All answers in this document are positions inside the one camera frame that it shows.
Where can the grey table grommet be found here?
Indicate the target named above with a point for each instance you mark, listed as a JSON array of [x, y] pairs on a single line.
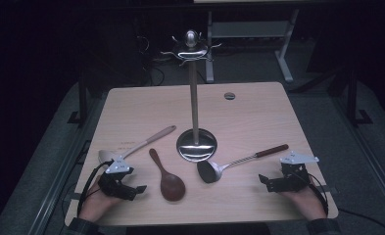
[[229, 96]]

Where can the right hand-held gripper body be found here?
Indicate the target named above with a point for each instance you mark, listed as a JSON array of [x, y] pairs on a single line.
[[294, 178]]

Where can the metal utensil rack stand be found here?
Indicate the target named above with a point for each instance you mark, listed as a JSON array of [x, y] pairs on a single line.
[[194, 107]]

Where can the white desk frame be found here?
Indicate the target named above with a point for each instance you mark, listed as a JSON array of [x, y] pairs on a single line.
[[249, 29]]

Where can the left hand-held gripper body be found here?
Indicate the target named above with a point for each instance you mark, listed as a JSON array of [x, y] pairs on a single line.
[[117, 165]]

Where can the person's right hand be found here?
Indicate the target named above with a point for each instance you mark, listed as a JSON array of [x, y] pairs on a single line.
[[307, 202]]

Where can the person's left hand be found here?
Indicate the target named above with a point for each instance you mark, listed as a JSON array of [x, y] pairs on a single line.
[[93, 205]]

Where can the dark wooden rice spoon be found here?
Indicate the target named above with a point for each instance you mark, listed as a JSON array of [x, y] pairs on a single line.
[[172, 188]]

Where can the black metal stand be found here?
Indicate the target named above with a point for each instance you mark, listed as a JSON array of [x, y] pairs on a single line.
[[352, 98]]

